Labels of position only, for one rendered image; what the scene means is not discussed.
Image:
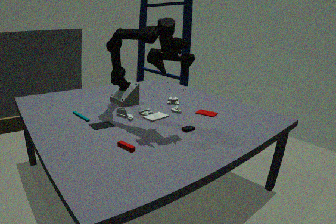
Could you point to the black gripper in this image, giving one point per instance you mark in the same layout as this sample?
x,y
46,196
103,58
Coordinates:
x,y
156,57

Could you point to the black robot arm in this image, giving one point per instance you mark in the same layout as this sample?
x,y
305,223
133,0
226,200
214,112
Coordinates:
x,y
165,29

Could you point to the red rectangular block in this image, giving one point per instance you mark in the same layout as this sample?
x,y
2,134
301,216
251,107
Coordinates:
x,y
126,146

